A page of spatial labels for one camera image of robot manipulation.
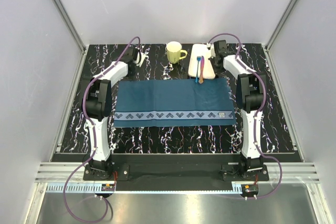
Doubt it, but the white rectangular plate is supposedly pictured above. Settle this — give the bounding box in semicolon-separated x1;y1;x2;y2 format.
188;44;216;80

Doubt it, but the blue cloth placemat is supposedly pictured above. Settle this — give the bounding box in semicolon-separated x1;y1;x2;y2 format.
114;79;236;128

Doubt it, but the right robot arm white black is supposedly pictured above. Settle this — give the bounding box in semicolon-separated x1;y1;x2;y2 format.
213;40;266;180

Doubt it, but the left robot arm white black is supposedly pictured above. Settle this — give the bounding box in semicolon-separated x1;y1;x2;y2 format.
81;47;142;180

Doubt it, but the blue fork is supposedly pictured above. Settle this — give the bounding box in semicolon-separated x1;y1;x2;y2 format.
195;56;202;83

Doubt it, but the yellow-green ceramic mug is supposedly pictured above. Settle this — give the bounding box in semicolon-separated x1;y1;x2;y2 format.
166;41;187;64

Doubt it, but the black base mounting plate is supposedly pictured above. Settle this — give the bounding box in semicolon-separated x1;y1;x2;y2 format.
83;158;269;182

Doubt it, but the left connector box black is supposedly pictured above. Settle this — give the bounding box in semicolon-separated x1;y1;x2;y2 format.
101;183;116;193

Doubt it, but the right connector box orange black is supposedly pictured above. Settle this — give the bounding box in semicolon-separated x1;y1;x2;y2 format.
241;184;259;198

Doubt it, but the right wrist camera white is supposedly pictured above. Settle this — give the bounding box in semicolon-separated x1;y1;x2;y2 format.
206;43;215;58

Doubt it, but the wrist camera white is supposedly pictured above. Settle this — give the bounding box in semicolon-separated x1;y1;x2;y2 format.
206;43;215;58
133;52;148;67

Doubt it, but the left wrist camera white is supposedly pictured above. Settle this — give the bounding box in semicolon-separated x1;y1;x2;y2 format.
133;52;148;67

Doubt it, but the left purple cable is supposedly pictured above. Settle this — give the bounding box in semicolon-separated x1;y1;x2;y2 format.
62;36;141;222

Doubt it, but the right aluminium frame post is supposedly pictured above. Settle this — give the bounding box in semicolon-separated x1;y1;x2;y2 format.
265;0;299;51

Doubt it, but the aluminium frame post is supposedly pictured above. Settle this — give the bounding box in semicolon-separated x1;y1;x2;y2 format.
52;0;86;53
265;0;299;51

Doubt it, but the left aluminium frame post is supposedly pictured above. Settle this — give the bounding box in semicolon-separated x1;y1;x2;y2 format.
52;0;86;53

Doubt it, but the aluminium front frame rail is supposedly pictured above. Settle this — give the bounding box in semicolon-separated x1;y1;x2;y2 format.
35;162;320;184

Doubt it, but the white slotted cable duct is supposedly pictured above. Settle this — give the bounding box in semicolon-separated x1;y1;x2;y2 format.
46;183;242;195

